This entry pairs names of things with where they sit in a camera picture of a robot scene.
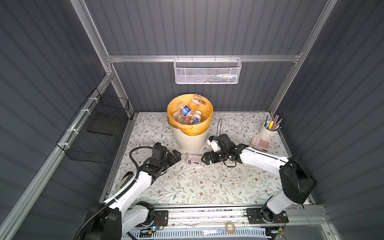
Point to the purple grape label bottle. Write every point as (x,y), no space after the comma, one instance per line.
(196,160)

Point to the white bin with yellow bag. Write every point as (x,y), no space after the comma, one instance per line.
(190,137)

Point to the black wire side basket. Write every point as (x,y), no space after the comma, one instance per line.
(95,137)

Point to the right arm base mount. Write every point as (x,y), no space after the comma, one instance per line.
(265,216)

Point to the tape roll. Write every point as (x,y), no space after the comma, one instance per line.
(230,228)

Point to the orange milk tea bottle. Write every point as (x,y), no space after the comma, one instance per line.
(196,119)

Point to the white pen holder cup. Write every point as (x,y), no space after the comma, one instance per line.
(270,128)

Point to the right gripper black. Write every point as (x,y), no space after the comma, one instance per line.
(211,154)

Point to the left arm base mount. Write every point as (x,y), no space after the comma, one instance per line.
(157,219)

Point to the orange cap clear bottle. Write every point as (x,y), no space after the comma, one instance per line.
(196,101)

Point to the pepsi blue label bottle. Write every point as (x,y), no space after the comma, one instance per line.
(186,112)

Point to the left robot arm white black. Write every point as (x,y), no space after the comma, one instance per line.
(116,216)

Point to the white wire wall basket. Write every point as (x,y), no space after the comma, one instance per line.
(190,71)

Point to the white spray bottle in basket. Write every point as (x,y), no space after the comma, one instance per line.
(228,77)

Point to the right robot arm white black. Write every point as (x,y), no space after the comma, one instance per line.
(296,178)

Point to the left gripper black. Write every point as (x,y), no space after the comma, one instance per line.
(176,156)

